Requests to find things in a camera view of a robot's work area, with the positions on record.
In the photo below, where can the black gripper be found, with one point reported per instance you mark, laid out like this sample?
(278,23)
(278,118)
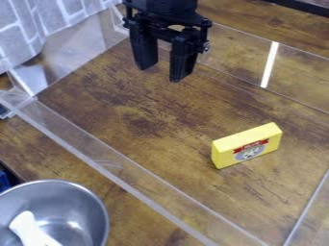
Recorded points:
(178,12)

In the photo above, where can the yellow butter box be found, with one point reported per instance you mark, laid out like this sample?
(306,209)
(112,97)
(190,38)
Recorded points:
(245,145)

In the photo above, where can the grey brick pattern cloth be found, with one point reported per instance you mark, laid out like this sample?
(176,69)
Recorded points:
(29,20)

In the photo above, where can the blue object at edge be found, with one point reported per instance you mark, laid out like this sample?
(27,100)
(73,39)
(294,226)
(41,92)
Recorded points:
(4,181)

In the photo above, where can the steel bowl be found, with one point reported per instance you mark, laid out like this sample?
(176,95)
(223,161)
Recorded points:
(68,211)

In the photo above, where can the clear acrylic enclosure wall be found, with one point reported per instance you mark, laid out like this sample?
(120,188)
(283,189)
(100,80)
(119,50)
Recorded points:
(84,117)

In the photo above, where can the white handle in bowl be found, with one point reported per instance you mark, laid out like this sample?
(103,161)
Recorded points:
(28,231)

